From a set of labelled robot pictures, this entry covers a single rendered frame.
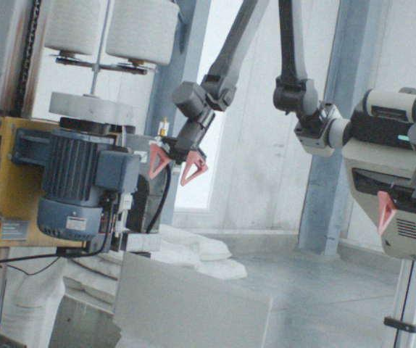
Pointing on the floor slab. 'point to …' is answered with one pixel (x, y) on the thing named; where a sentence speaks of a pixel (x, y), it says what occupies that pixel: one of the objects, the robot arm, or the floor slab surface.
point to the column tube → (14, 31)
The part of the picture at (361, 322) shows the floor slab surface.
